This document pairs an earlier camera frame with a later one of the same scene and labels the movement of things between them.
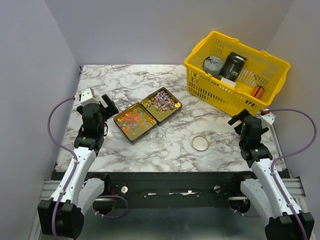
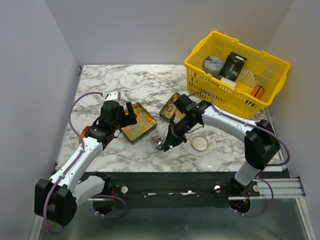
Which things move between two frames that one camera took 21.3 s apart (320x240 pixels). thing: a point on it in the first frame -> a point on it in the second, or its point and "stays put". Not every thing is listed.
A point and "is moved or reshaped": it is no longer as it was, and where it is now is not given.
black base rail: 171,189 stays put
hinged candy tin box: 137,121 is moved or reshaped
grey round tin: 213,65 stays put
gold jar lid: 200,143 stays put
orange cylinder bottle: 258,92 stays put
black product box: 232,66 stays put
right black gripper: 241,116 -> 173,132
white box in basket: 228,82 stays put
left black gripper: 111,110 -> 126,121
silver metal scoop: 236,136 -> 159,145
